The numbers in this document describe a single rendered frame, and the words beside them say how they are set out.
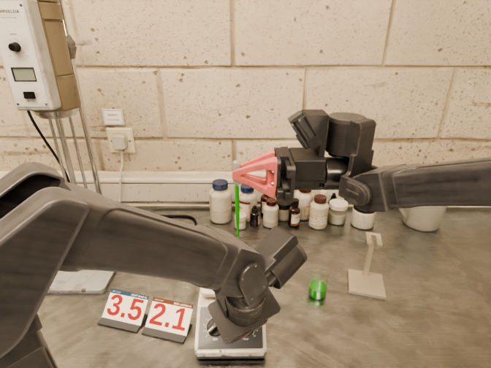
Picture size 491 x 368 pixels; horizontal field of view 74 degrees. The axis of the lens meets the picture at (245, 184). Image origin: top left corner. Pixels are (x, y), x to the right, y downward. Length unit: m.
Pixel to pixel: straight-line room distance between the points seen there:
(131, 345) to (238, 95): 0.72
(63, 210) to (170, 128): 0.88
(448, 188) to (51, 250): 0.42
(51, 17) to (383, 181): 0.68
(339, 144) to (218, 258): 0.29
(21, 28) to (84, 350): 0.60
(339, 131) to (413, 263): 0.53
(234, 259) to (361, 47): 0.84
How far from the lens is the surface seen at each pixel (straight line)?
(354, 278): 0.85
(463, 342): 0.81
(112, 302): 0.78
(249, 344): 0.65
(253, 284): 0.40
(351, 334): 0.74
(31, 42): 0.76
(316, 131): 0.52
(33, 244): 0.24
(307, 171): 0.53
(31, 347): 0.30
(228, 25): 1.03
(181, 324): 0.72
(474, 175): 0.45
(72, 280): 0.90
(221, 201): 0.99
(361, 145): 0.53
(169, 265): 0.32
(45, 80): 0.76
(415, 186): 0.48
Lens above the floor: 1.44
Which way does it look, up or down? 25 degrees down
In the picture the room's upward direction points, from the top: straight up
